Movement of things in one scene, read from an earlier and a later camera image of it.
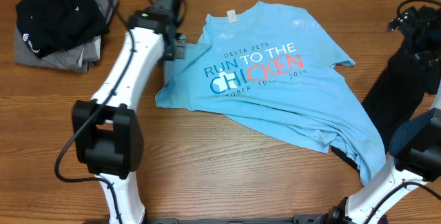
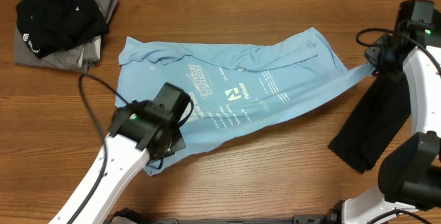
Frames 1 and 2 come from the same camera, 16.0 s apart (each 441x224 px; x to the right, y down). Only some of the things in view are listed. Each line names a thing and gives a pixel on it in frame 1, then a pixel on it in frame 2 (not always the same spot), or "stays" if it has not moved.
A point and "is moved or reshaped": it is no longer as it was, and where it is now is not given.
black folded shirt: (64, 16) stays
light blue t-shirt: (275, 67) is moved or reshaped
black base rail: (298, 219) stays
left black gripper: (180, 50) to (178, 143)
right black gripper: (426, 58) to (373, 56)
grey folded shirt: (78, 58) stays
